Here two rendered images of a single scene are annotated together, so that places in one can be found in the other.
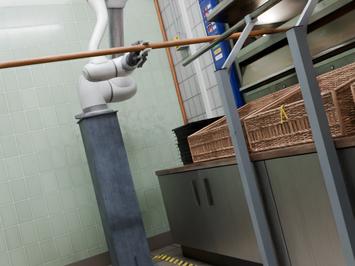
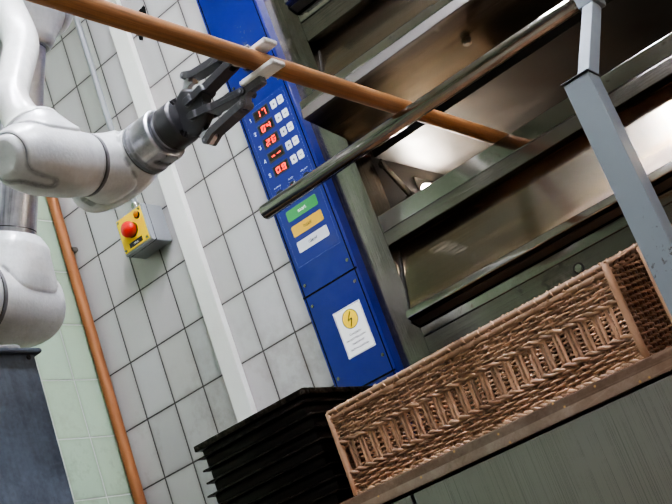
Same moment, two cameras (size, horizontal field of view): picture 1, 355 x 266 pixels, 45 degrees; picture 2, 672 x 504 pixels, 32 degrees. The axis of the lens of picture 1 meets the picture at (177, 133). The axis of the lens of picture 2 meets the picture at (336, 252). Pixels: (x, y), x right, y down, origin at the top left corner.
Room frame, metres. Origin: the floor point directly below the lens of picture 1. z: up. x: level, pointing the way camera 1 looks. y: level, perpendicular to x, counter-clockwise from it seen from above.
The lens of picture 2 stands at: (0.78, 0.90, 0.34)
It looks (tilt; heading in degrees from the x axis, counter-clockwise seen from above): 19 degrees up; 327
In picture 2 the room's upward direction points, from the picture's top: 21 degrees counter-clockwise
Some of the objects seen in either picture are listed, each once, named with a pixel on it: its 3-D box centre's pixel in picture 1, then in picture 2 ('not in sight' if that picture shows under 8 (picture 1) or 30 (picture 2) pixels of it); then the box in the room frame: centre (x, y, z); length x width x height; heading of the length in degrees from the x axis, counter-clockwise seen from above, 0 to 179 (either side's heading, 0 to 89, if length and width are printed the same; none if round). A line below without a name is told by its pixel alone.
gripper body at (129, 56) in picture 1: (135, 56); (187, 116); (2.23, 0.12, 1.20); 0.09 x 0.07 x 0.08; 25
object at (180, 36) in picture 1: (180, 41); (143, 231); (3.20, -0.19, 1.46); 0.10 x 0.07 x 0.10; 25
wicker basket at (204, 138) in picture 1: (248, 123); (530, 351); (2.26, -0.37, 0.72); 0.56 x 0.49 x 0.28; 23
